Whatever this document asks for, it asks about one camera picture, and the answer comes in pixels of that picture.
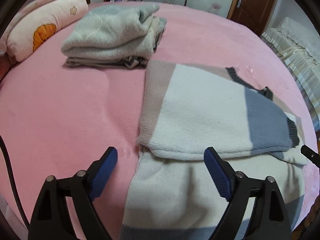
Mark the beige lace covered furniture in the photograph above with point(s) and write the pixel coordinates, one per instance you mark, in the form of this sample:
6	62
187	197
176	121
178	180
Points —
298	49

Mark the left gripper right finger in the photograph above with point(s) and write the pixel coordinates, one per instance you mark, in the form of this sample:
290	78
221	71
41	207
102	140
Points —
221	173

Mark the colour-block knit sweater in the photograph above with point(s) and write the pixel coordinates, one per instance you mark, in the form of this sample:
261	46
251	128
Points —
187	109

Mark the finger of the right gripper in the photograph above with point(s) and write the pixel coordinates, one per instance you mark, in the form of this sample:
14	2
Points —
311	155

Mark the folded grey fleece garment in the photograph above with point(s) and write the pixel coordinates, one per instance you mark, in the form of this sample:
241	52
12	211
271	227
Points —
110	26

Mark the folded patterned garment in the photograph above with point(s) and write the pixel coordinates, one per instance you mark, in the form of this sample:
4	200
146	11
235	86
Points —
135	53

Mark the pink bed blanket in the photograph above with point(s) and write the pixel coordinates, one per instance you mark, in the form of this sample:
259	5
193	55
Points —
57	120

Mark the pink pillow orange print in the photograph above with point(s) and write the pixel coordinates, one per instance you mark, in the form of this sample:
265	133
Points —
35	24

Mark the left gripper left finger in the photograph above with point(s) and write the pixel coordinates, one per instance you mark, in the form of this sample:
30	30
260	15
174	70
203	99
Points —
100	171

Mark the dark wooden door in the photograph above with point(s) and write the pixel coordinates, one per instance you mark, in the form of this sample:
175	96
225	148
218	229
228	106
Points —
254	14

